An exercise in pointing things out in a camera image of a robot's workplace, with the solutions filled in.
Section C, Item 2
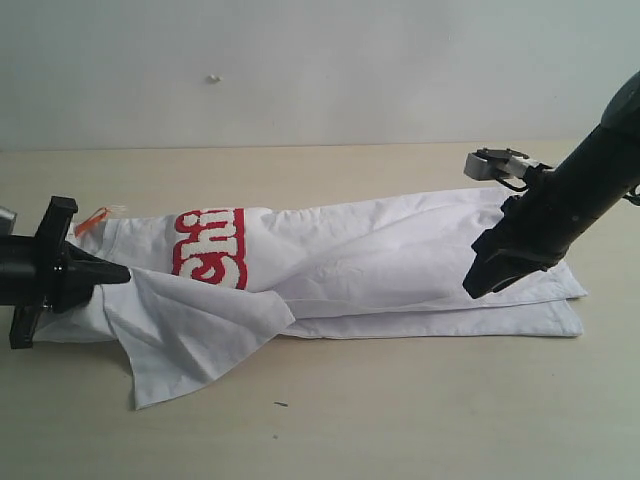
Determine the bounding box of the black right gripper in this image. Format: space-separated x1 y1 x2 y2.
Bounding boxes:
462 194 580 299

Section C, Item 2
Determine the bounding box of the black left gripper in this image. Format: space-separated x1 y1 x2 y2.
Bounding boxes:
8 196 131 349

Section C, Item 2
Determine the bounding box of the white t-shirt red lettering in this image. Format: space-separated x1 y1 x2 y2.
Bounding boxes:
35 188 585 408

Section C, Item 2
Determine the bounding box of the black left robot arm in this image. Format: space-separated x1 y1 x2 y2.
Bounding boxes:
1 196 131 350

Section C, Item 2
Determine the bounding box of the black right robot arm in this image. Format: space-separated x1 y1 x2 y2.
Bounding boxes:
463 75 639 298

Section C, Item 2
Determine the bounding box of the orange neck tag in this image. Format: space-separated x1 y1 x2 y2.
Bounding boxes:
73 205 127 237

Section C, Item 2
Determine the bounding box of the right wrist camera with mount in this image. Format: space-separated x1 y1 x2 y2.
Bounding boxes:
463 147 554 193

